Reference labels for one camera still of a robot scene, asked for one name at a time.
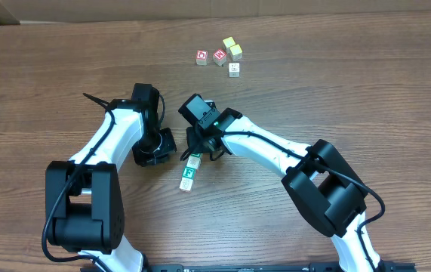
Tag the plain E pretzel block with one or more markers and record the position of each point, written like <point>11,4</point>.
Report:
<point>186,184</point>

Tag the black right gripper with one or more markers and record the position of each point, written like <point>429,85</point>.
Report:
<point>198,143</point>

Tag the yellow front wooden block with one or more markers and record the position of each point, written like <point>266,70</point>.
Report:
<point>236,52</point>

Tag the red apple picture block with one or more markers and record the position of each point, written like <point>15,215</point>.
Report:
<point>201,58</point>

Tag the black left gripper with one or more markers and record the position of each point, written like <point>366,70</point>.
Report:
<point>155,152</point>

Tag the blue X wooden block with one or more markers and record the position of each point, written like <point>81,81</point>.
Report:
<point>234,70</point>

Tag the green letter F block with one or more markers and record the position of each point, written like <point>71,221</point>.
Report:
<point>189,173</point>

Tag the yellow wooden block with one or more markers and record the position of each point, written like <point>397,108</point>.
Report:
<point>236,52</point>
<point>228,42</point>

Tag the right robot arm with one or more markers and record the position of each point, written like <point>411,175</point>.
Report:
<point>327,193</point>

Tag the yellow rear wooden block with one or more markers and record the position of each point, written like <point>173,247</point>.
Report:
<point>228,42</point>

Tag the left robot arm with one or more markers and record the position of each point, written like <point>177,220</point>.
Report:
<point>85,218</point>

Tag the red letter M block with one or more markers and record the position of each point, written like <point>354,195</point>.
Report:
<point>220,57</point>

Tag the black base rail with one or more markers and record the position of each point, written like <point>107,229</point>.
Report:
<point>387,266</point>

